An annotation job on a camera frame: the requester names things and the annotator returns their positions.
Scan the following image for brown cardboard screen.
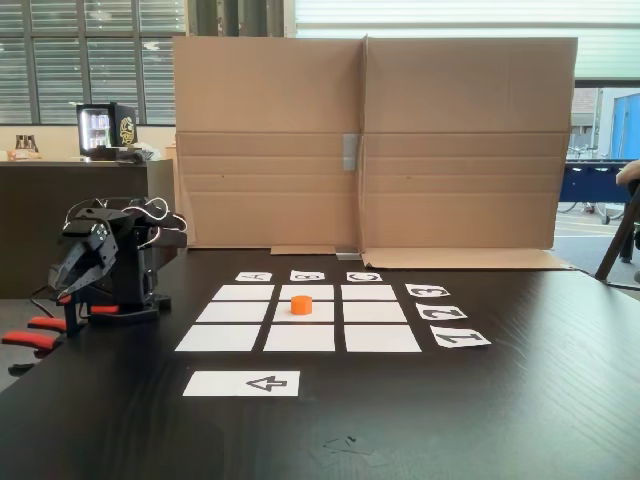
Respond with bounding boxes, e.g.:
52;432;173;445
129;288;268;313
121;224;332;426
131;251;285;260
172;33;579;271

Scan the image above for white nine-square grid sheet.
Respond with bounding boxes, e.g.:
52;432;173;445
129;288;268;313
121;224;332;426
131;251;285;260
173;283;422;354

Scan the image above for grey window blinds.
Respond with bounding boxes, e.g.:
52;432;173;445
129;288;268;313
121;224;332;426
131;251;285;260
0;0;186;126

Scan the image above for red black spring clamp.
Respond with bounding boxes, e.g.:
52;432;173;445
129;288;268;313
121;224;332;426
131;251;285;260
0;303;121;360

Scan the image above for dark chair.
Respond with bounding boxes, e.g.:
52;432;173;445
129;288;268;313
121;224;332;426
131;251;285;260
594;178;640;294

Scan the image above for white arrow paper sheet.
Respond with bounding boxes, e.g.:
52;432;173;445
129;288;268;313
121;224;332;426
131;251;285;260
182;370;302;399

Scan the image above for black mini fridge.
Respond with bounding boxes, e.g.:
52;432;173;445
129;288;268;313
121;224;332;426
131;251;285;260
75;102;137;162

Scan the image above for paper sheet number 2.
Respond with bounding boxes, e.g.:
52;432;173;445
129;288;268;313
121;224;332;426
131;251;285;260
415;302;469;321

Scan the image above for clear tape piece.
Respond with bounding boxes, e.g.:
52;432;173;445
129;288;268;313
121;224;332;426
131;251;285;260
308;433;387;470

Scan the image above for blue container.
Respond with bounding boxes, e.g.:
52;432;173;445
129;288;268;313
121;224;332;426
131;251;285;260
612;92;640;162

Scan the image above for paper sheet number 3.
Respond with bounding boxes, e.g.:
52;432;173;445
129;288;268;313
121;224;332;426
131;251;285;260
404;283;450;300

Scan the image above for person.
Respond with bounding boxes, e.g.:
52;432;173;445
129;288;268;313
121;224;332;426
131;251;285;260
615;159;640;187

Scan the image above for paper sheet number 1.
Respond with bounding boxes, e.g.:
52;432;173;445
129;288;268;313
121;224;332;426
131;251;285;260
429;329;492;349

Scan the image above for blue foosball table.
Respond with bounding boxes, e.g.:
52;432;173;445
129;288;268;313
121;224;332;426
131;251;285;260
558;158;640;225

